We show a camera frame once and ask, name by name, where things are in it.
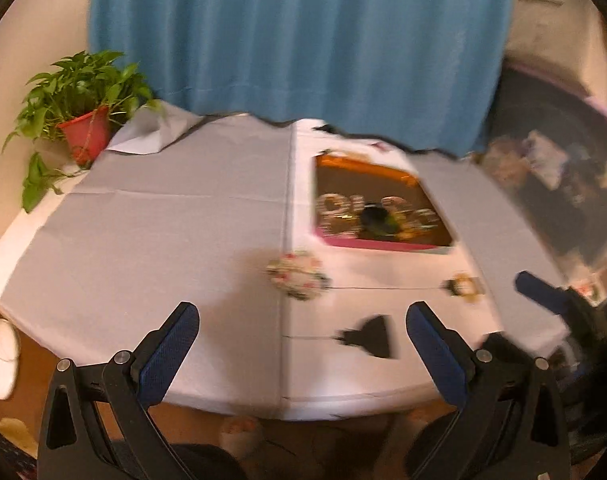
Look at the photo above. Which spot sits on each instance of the potted green plant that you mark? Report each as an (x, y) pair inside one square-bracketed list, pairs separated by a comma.
[(78, 95)]

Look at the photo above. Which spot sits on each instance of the grey tablecloth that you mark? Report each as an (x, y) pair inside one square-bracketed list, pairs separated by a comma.
[(158, 240)]

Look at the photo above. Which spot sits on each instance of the pale slipper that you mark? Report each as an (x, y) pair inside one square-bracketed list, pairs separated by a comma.
[(239, 432)]

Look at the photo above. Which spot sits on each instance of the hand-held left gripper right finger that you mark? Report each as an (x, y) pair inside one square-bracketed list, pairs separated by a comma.
[(436, 350)]

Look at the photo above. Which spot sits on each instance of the blue curtain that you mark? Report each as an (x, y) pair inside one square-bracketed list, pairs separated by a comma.
[(303, 40)]

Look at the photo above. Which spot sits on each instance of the white round object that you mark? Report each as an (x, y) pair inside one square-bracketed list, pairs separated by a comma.
[(1, 360)]

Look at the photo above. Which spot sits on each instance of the black wrist watch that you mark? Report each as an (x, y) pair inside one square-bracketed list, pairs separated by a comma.
[(378, 217)]

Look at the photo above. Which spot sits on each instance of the yellow fuzzy cloth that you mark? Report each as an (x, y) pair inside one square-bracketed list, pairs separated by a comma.
[(13, 435)]

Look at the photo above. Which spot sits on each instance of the dark chair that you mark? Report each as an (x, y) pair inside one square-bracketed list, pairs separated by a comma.
[(558, 160)]

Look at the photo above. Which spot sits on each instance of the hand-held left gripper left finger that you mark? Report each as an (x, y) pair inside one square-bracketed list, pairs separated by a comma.
[(168, 355)]

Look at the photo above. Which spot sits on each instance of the orange-lined tin tray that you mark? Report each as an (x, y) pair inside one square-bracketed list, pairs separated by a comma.
[(433, 247)]

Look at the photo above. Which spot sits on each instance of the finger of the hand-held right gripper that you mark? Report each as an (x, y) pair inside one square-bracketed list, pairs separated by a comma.
[(541, 290)]

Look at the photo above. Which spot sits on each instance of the beige box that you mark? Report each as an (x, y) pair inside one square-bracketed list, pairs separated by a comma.
[(558, 30)]

